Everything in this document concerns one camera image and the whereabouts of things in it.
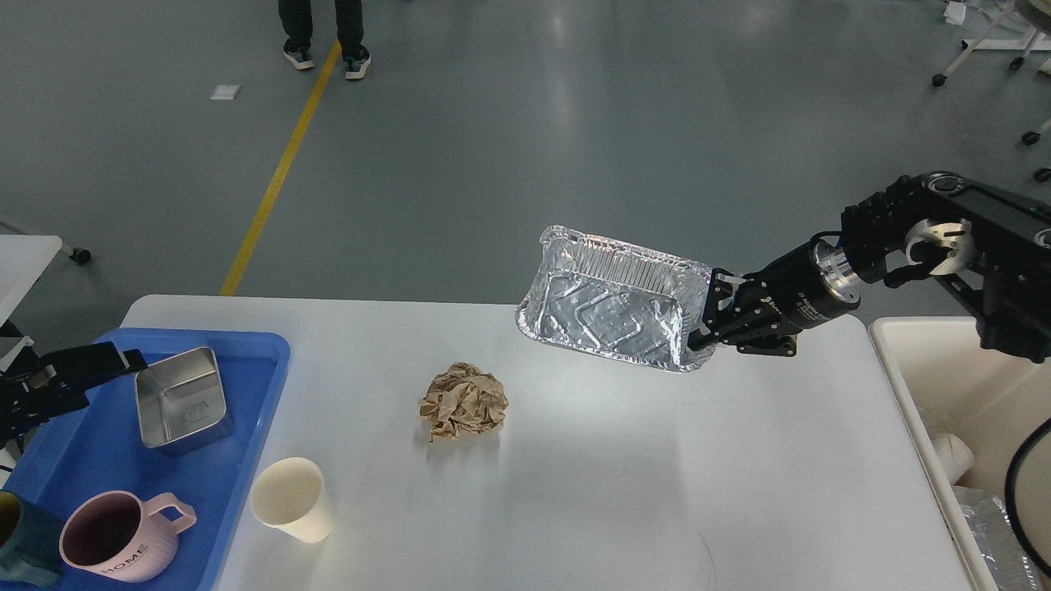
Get standing person legs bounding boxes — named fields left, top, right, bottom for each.
left=277, top=0, right=373, bottom=81

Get teal cup in tray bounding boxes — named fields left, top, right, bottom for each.
left=1, top=490, right=64, bottom=589

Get white wheeled cart frame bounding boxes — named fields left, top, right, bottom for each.
left=930, top=1, right=1050, bottom=185

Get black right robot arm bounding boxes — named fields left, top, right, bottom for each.
left=686, top=171, right=1049, bottom=364

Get brown paper ball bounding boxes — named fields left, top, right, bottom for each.
left=418, top=362, right=509, bottom=444

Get pink mug dark inside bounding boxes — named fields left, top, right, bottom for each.
left=57, top=490, right=198, bottom=583

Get stainless steel rectangular tin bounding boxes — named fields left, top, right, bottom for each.
left=133, top=346, right=234, bottom=456

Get white cup in bin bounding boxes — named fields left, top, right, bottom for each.
left=930, top=433, right=975, bottom=485

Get white side table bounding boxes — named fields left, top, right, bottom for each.
left=1, top=235, right=62, bottom=324

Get foil tray in bin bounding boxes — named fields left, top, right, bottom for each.
left=953, top=486, right=1043, bottom=590

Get white paper on floor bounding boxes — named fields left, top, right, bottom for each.
left=209, top=84, right=241, bottom=101

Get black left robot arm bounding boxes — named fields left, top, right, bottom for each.
left=1, top=341, right=148, bottom=444

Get aluminium foil tray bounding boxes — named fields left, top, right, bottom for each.
left=516, top=225, right=716, bottom=373

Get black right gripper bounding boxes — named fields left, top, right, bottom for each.
left=688, top=238, right=861, bottom=358

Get cream paper cup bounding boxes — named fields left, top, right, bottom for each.
left=249, top=457, right=335, bottom=543

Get blue plastic tray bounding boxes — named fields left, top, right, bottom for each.
left=5, top=327, right=291, bottom=590

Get cream plastic bin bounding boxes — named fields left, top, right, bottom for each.
left=870, top=317, right=1049, bottom=590

